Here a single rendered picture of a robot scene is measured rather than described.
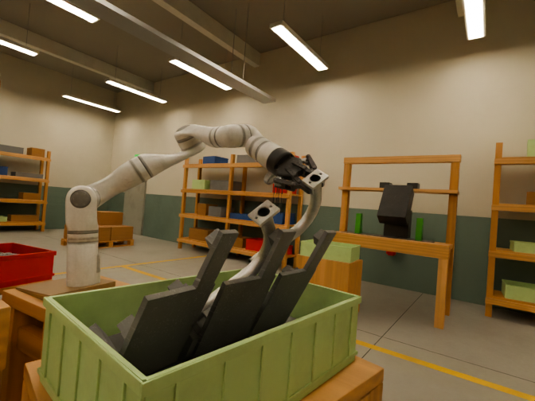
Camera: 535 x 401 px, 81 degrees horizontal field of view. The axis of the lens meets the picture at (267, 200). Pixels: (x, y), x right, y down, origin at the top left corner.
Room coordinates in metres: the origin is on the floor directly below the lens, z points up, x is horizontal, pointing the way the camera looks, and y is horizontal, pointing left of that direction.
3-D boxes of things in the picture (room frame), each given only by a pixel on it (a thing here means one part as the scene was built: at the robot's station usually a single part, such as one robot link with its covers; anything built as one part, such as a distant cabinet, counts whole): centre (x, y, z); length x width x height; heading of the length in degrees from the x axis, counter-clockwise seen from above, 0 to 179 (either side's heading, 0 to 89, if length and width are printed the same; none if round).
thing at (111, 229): (7.02, 3.69, 0.37); 1.20 x 0.80 x 0.74; 152
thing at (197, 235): (6.76, 0.69, 1.10); 3.01 x 0.55 x 2.20; 54
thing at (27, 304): (1.06, 0.60, 0.83); 0.32 x 0.32 x 0.04; 61
